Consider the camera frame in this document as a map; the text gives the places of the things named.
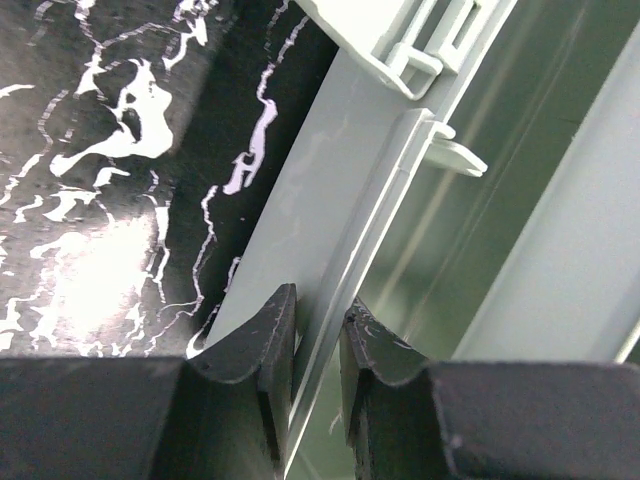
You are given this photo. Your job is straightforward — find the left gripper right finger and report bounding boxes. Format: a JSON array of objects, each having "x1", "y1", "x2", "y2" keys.
[{"x1": 339, "y1": 298, "x2": 429, "y2": 450}]

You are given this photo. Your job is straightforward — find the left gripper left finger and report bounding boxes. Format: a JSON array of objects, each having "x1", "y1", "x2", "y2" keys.
[{"x1": 194, "y1": 283, "x2": 297, "y2": 463}]

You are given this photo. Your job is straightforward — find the clear plastic tool box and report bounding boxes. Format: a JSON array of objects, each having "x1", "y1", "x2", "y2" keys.
[{"x1": 208, "y1": 1, "x2": 639, "y2": 479}]

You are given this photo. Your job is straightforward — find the marbled black mat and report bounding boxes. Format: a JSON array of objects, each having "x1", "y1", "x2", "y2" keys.
[{"x1": 1, "y1": 1, "x2": 337, "y2": 357}]

